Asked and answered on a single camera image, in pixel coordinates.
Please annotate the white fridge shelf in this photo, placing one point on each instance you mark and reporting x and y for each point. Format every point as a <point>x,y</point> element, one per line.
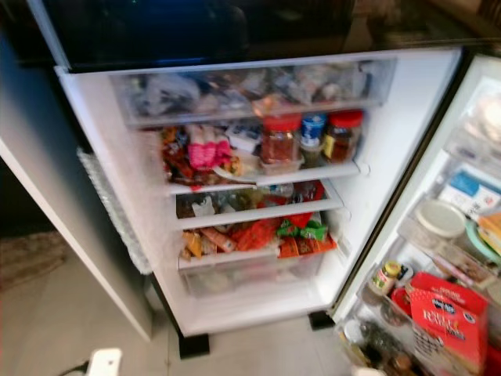
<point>254,214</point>
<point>290,175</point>

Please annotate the clear fridge drawer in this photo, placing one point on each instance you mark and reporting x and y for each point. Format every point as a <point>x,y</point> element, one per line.
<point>250,92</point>

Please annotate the black glass fridge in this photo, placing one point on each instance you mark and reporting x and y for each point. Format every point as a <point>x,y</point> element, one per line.
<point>399,133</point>

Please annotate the white fridge door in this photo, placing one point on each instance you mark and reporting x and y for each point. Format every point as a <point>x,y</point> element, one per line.
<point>430,157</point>

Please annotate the brown floor mat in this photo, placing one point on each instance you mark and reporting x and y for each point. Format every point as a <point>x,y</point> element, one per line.
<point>31,258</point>

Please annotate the pink snack packet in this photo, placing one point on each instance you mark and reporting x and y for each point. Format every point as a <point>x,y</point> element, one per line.
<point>209,147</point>

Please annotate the red snack packet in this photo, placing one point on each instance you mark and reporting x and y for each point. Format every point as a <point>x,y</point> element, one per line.
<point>254,233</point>

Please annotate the clear crisper drawer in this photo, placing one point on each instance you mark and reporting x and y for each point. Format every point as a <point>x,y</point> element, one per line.
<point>250,272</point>

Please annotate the red lid glass jar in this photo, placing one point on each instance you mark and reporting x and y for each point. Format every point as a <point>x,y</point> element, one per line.
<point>343,135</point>
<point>281,141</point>

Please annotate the green snack packet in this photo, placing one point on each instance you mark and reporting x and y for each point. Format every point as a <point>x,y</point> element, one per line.
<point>305,229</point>

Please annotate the orange snack packet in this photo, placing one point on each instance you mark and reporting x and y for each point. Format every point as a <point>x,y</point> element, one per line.
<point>309,246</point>

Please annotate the blue lid jar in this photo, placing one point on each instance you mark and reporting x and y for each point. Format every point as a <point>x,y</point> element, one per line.
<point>313,129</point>

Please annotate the yellow lid bottle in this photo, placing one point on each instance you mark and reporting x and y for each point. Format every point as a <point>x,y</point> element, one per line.
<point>385,277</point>

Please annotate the dark glass bottle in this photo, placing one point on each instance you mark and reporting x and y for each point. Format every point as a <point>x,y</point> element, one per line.
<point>391,362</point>

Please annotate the white lid round container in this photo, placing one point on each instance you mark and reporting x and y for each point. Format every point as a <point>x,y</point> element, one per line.
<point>438,219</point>

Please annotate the red carton box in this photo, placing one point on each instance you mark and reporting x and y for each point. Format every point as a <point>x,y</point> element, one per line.
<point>448,317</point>

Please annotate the blue white carton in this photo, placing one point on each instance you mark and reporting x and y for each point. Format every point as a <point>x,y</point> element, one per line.
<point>470,192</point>

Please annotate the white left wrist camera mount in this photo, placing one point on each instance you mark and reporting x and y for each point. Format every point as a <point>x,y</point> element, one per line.
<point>105,363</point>

